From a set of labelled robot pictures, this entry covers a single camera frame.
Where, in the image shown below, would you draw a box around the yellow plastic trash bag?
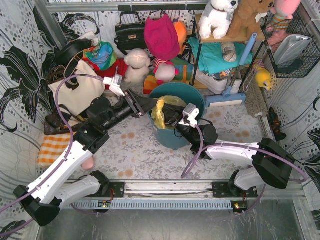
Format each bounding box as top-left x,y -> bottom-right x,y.
150,95 -> 187,130

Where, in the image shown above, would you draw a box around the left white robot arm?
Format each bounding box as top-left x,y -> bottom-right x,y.
13,89 -> 157,227

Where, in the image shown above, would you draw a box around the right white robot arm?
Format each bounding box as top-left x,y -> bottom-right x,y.
162,103 -> 295,195

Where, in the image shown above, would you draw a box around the teal plastic trash bin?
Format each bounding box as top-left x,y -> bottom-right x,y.
148,82 -> 206,151

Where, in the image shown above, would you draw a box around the cream canvas tote bag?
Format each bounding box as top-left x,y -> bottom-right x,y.
54,76 -> 105,116

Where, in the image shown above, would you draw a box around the pink faced striped doll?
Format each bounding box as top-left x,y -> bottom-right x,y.
153,58 -> 180,85

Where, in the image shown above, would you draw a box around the red folded clothes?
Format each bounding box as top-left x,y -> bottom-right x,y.
96,58 -> 128,78

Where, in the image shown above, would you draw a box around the white plush lamb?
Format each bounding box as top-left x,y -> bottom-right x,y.
124,48 -> 151,84

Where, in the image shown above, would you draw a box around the rainbow striped folded towel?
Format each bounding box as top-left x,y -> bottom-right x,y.
142,57 -> 194,95

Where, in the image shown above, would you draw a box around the white shoe box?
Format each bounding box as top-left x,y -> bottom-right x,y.
195,70 -> 242,95

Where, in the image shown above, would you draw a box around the colourful rainbow cloth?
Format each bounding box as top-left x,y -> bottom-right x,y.
82,41 -> 117,71

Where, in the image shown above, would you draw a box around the teal folded cloth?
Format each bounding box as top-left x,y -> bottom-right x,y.
198,42 -> 246,75

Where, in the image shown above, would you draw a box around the black leather handbag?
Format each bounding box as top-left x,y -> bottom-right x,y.
114,11 -> 148,56

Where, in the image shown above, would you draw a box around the magenta felt hat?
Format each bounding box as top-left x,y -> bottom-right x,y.
144,14 -> 180,61

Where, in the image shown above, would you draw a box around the orange plush toy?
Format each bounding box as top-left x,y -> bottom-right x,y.
173,21 -> 187,48

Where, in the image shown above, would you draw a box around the orange checkered cloth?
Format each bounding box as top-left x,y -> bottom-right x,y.
37,133 -> 71,168

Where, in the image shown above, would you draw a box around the yellow plush duck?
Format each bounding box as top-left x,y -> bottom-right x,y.
253,61 -> 272,91

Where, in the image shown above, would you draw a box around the black orange patterned cloth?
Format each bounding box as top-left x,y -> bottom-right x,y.
267,107 -> 287,142

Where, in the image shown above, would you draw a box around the white plush dog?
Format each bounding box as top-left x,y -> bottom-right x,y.
199,0 -> 239,40

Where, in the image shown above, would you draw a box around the brown plush teddy bear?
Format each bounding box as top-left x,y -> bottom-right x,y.
227,0 -> 275,39

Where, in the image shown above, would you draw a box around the pink plush toy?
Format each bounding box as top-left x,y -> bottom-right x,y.
265,0 -> 301,46

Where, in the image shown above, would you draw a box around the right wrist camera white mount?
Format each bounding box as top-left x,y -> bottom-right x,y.
178,103 -> 200,128

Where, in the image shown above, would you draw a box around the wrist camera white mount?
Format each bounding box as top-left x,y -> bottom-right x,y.
178,103 -> 200,128
103,74 -> 125,97

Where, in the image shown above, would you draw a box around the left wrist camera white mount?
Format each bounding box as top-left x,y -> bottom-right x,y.
103,74 -> 125,97

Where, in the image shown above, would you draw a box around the blue handled mop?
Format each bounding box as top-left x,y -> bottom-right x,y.
205,32 -> 258,108

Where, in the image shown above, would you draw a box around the chenille mop with metal handle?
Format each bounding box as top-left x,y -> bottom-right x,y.
243,77 -> 276,141

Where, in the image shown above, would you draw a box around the black wire basket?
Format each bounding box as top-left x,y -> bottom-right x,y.
261,12 -> 313,78

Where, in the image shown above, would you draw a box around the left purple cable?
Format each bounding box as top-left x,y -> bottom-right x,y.
0,73 -> 111,237

